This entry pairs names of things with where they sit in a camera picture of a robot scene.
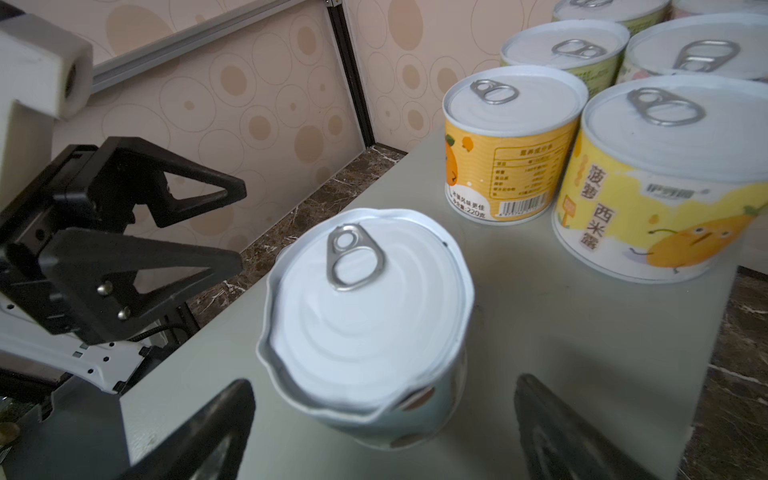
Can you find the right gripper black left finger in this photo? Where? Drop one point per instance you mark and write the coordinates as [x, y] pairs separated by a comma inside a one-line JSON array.
[[210, 445]]

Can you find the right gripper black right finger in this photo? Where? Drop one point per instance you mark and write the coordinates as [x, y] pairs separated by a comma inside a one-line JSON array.
[[558, 443]]

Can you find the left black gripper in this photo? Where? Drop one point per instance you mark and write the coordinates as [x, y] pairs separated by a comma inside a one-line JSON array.
[[65, 263]]

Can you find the light blue labelled can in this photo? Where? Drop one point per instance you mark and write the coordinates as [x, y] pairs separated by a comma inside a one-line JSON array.
[[365, 321]]

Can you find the yellow orange labelled can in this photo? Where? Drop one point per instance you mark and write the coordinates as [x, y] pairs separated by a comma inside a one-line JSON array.
[[507, 134]]

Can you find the lime green labelled can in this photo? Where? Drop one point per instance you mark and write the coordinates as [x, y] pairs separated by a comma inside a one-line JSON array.
[[588, 49]]

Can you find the purple pink labelled can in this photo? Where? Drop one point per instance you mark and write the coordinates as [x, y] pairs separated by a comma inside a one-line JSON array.
[[732, 45]]

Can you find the white red labelled can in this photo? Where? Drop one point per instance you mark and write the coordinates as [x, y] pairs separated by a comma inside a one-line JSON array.
[[686, 8]]

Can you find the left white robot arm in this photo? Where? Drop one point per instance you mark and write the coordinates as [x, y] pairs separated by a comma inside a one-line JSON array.
[[109, 366]]

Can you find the silver aluminium bar left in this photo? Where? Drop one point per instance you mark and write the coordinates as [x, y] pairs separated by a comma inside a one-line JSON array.
[[126, 66]]

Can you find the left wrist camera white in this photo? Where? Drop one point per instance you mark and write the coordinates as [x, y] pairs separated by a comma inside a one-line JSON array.
[[46, 74]]

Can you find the black corner frame post left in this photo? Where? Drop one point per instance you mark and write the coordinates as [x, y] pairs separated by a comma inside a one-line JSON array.
[[345, 48]]

